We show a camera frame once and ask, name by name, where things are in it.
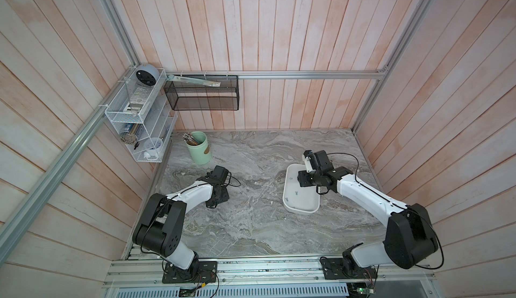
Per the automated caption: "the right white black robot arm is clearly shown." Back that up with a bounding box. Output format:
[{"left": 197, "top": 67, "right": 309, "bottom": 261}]
[{"left": 298, "top": 150, "right": 444, "bottom": 276}]

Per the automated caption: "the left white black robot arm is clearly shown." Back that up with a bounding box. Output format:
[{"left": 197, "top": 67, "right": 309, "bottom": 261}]
[{"left": 132, "top": 166, "right": 232, "bottom": 271}]

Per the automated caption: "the white rectangular storage tray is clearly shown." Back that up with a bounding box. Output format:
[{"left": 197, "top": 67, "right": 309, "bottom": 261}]
[{"left": 282, "top": 164, "right": 320, "bottom": 215}]

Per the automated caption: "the green cup with utensils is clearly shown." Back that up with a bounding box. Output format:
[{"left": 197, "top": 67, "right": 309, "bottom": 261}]
[{"left": 183, "top": 131, "right": 212, "bottom": 165}]

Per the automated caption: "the white mug on shelf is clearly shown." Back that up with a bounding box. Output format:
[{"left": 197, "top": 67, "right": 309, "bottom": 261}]
[{"left": 143, "top": 137, "right": 163, "bottom": 160}]

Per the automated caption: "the round grey alarm clock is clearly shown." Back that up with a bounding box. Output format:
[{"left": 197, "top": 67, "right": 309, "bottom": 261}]
[{"left": 136, "top": 64, "right": 160, "bottom": 86}]

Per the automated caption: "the black wire mesh basket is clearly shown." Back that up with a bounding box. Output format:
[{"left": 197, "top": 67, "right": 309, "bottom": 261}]
[{"left": 164, "top": 74, "right": 240, "bottom": 111}]

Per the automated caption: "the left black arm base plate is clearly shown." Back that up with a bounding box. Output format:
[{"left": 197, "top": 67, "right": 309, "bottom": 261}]
[{"left": 162, "top": 261, "right": 218, "bottom": 284}]

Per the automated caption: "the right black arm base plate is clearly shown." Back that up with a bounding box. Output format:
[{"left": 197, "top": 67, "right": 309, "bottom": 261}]
[{"left": 319, "top": 256, "right": 378, "bottom": 280}]

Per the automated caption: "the white wire shelf rack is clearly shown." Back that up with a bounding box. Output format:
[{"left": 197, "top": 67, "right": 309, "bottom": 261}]
[{"left": 105, "top": 66, "right": 178, "bottom": 163}]

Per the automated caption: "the horizontal aluminium wall rail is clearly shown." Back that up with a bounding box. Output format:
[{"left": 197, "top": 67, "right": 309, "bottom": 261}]
[{"left": 166, "top": 70, "right": 386, "bottom": 80}]

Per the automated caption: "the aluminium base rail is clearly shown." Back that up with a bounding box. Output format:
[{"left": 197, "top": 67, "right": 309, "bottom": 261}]
[{"left": 100, "top": 255, "right": 444, "bottom": 297}]

